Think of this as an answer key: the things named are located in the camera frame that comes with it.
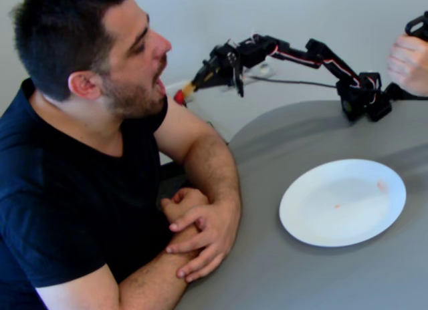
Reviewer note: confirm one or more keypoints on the dark-haired bearded man's head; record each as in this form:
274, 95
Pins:
67, 39

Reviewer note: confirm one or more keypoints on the man's left hand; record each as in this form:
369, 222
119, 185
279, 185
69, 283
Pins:
214, 236

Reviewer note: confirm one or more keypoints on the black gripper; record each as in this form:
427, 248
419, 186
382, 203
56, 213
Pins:
219, 63

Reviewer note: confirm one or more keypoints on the black t-shirt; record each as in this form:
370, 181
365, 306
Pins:
67, 189

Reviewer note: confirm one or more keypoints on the man's right hand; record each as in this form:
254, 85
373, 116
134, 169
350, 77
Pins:
184, 203

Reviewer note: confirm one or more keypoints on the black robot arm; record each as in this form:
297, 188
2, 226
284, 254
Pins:
334, 66

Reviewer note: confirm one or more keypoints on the operator's bare hand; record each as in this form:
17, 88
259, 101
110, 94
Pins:
409, 66

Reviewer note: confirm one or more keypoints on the red strawberry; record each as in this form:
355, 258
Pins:
181, 97

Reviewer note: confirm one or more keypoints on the white round plate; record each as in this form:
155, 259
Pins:
351, 223

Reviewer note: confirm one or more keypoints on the black clamp bar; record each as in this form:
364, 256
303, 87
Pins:
393, 91

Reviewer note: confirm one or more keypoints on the white double wall socket panel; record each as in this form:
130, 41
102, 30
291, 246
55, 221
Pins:
265, 67

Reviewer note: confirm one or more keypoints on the orange wooden fork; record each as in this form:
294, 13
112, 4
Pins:
190, 87

